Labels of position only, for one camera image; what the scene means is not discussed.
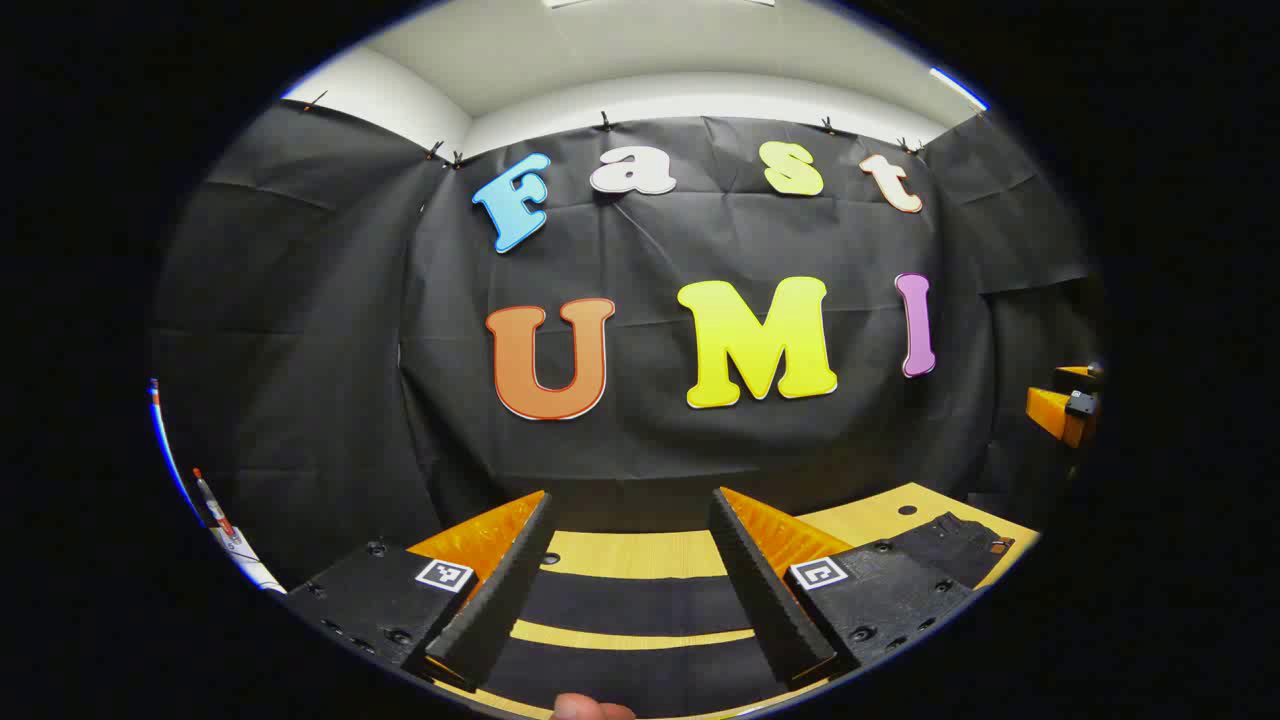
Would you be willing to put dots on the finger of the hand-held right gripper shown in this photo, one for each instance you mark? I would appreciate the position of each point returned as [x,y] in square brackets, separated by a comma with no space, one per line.
[1050,415]
[1080,373]

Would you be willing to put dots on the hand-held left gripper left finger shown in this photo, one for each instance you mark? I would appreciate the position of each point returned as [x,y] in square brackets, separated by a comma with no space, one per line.
[500,590]

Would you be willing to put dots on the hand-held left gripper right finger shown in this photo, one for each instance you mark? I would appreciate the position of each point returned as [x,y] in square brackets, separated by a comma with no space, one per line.
[760,590]

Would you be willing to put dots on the black jeans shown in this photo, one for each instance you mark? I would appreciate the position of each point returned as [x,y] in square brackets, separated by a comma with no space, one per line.
[630,603]

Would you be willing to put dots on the white sheet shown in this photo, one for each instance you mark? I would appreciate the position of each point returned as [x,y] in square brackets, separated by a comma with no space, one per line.
[250,568]

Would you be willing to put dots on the black backdrop cloth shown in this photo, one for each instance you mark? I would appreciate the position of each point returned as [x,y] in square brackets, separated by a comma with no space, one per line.
[350,350]

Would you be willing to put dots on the red pen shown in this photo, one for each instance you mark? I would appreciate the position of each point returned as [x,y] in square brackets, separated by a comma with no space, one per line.
[212,500]

